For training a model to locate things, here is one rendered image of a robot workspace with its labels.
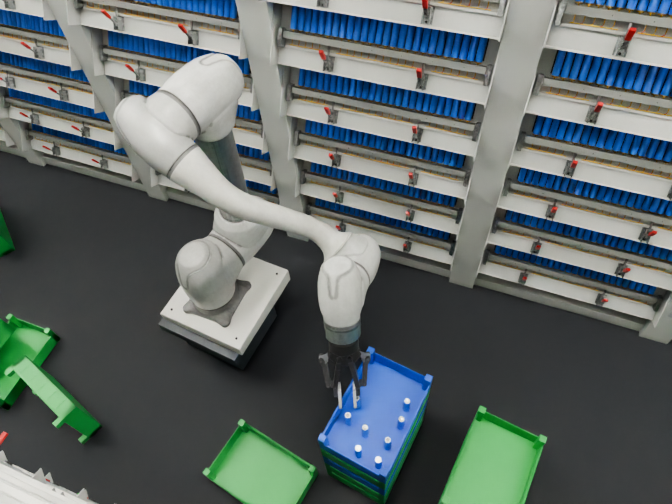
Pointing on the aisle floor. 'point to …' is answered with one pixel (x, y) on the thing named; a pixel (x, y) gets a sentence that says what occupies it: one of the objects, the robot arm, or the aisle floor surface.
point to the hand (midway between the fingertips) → (347, 395)
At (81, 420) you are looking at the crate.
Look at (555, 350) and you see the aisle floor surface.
